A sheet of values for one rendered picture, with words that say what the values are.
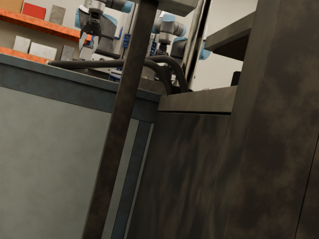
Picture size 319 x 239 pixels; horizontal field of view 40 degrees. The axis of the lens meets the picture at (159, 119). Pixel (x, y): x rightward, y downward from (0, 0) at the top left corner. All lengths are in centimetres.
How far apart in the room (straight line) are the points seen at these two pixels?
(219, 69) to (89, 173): 666
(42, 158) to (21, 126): 15
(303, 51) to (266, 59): 7
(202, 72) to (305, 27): 735
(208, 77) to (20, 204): 666
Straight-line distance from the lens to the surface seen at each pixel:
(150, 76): 210
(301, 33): 89
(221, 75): 837
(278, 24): 87
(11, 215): 190
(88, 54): 221
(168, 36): 253
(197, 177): 106
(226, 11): 854
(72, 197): 187
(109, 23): 280
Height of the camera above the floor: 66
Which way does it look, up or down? 1 degrees up
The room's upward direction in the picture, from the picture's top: 14 degrees clockwise
